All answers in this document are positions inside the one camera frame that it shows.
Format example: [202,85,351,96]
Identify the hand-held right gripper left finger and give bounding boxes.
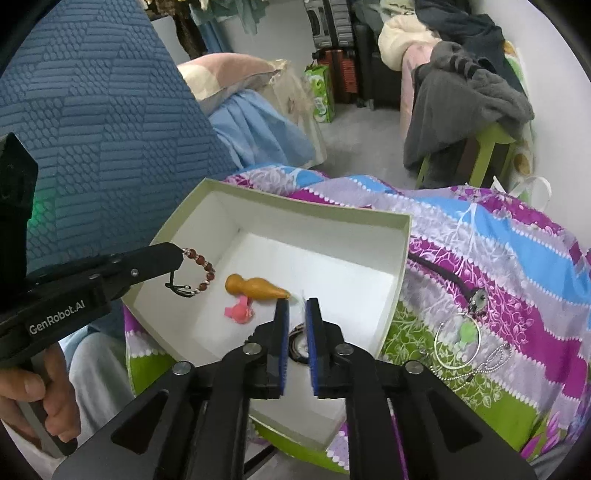
[51,299,291,480]

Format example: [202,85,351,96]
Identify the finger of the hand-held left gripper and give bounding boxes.
[92,258,183,306]
[69,243,185,278]

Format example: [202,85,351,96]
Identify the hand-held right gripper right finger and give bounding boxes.
[305,298,539,480]

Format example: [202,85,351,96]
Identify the black patterned bangle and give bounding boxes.
[287,323,315,366]

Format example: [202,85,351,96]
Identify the pink charm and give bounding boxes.
[224,296,255,324]

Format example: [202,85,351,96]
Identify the brown bead bracelet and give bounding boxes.
[166,248,218,299]

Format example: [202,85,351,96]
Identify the orange gourd pendant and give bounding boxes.
[225,273,292,301]

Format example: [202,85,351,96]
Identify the grey-green cardboard box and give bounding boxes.
[121,179,413,452]

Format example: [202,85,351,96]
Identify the person's left hand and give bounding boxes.
[0,344,82,444]

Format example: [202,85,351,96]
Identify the person's left leg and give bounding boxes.
[69,332,136,444]

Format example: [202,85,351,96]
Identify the blue quilted cushion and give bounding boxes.
[0,0,241,278]

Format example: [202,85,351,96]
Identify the light blue cloth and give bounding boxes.
[208,88,317,169]

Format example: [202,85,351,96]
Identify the pink pillow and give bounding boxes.
[178,52,282,114]

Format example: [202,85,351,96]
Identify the cream floral cloth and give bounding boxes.
[268,60,328,169]

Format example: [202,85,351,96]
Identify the colourful striped blanket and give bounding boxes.
[122,166,591,476]

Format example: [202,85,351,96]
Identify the green shopping bag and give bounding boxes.
[304,64,336,124]

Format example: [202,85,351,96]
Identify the teal hanging cloth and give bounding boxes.
[189,0,260,54]

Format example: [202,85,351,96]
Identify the red suitcase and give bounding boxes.
[318,46,359,105]

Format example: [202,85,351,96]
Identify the grey fleece cloth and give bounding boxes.
[403,41,534,188]

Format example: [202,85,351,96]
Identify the green plastic stool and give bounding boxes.
[418,122,518,190]

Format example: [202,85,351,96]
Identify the floral folded mat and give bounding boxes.
[501,39,537,195]

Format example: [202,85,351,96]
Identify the grey and black suitcase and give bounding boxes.
[302,0,356,49]

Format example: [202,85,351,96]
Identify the cream fleece blanket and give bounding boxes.
[378,16,444,73]

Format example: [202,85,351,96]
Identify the dark navy hoodie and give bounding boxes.
[413,0,507,65]

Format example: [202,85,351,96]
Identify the black cord necklace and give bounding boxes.
[409,253,488,317]

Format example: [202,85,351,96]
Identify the silver ball chain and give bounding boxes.
[438,344,513,382]

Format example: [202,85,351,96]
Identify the white bag handle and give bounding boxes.
[489,175,553,208]

